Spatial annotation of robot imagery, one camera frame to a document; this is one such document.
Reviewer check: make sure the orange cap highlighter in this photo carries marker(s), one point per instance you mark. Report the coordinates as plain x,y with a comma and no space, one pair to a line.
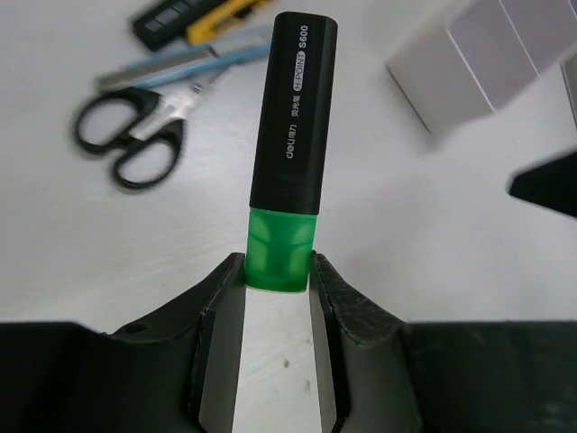
165,21

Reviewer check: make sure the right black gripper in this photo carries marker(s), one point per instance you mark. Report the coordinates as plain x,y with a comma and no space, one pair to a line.
551,184

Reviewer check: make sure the white three-compartment container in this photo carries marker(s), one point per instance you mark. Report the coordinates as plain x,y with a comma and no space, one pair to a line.
475,57

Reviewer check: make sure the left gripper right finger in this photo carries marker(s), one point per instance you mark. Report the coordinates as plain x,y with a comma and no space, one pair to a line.
361,370

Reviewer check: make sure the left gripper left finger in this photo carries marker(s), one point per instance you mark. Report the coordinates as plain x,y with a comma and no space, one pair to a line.
180,364

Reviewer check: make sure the black handled scissors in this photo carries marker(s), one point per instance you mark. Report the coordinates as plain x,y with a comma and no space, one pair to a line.
157,119

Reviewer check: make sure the green cap highlighter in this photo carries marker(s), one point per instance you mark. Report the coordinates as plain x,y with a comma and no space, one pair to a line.
290,153

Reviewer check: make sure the yellow utility knife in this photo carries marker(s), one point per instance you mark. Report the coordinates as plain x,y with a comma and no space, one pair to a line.
221,19

